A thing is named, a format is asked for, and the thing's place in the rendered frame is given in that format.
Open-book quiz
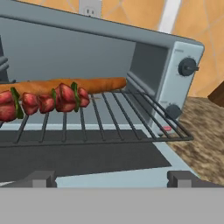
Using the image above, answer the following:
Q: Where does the toaster oven door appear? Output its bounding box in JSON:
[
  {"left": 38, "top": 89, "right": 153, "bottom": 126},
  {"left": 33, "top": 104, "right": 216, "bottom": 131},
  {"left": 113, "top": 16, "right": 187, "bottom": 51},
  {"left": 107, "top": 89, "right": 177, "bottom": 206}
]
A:
[{"left": 0, "top": 122, "right": 202, "bottom": 188}]

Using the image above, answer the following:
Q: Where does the dark wire oven rack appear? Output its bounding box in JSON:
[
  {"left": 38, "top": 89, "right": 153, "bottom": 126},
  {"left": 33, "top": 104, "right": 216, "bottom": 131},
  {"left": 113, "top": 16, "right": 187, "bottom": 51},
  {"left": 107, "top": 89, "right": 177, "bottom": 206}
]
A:
[{"left": 0, "top": 72, "right": 194, "bottom": 149}]

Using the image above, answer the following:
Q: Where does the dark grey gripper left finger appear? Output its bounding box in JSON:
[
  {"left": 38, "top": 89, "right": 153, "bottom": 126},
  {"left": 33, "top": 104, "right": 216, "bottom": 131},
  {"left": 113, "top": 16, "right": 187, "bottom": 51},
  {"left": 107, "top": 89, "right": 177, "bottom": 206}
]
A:
[{"left": 5, "top": 170, "right": 58, "bottom": 188}]

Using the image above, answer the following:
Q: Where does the large dark timer knob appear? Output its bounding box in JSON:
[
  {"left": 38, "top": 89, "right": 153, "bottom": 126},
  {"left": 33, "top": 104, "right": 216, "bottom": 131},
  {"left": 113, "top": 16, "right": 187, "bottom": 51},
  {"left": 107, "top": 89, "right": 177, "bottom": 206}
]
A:
[{"left": 178, "top": 57, "right": 200, "bottom": 77}]

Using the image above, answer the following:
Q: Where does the small dark oven knob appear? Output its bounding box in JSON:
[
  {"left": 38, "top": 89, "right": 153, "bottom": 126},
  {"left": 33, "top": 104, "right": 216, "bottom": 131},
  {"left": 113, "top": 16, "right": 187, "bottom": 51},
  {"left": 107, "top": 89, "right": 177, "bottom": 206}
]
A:
[{"left": 165, "top": 103, "right": 183, "bottom": 120}]

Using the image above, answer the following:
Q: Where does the red and green kebab skewer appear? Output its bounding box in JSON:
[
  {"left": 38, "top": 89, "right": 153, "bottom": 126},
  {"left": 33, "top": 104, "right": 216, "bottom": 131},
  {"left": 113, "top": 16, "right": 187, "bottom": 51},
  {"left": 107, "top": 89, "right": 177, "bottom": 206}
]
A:
[{"left": 0, "top": 81, "right": 102, "bottom": 123}]

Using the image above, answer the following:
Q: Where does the grey toaster oven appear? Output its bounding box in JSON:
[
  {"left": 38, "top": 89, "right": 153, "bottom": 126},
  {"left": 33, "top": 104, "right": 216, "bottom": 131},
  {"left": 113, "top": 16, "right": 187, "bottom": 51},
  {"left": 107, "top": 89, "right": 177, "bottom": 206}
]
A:
[{"left": 0, "top": 0, "right": 206, "bottom": 138}]

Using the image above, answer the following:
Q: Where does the white wall socket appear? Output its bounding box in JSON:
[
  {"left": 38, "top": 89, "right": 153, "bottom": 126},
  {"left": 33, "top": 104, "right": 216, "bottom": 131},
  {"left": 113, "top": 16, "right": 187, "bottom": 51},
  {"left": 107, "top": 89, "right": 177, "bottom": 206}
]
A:
[{"left": 78, "top": 0, "right": 102, "bottom": 19}]

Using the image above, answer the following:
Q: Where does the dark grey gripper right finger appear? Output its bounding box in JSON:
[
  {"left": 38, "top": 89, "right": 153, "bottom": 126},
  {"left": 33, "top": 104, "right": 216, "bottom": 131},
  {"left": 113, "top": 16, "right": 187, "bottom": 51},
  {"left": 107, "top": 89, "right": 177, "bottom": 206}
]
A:
[{"left": 166, "top": 170, "right": 221, "bottom": 188}]

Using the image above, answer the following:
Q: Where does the brown baguette bread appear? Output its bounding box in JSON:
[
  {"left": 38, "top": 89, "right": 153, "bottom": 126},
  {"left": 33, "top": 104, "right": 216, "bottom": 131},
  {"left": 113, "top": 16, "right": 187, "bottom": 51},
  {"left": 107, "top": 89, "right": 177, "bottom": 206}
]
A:
[{"left": 0, "top": 76, "right": 128, "bottom": 96}]

